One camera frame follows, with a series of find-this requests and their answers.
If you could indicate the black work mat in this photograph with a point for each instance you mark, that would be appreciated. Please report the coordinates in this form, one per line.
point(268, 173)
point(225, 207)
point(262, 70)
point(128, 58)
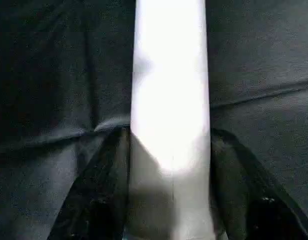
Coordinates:
point(44, 75)

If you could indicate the white plastic table leg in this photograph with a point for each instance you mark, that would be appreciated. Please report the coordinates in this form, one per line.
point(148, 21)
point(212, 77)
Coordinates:
point(169, 100)

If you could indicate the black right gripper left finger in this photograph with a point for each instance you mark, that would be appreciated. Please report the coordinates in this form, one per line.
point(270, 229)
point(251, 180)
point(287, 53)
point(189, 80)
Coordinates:
point(99, 200)

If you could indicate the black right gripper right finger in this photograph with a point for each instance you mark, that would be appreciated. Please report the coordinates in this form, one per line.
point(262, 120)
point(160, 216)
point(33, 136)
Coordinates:
point(254, 210)

